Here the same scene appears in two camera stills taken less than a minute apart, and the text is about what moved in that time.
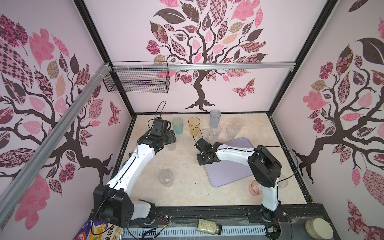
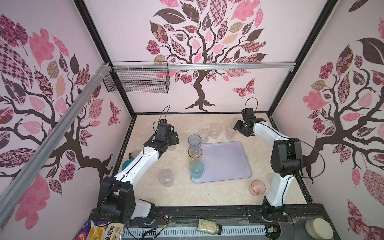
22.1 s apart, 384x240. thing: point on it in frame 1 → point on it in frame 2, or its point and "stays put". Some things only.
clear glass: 215,132 stays put
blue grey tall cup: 214,118 → 194,140
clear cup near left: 166,178 stays put
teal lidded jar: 124,164 stays put
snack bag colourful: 95,230 stays put
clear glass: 171,147 stays put
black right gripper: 200,162 → 237,128
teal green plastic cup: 178,124 → 197,168
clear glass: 231,131 stays put
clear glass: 204,134 stays put
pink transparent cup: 255,188 stays put
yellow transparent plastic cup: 194,123 → 195,153
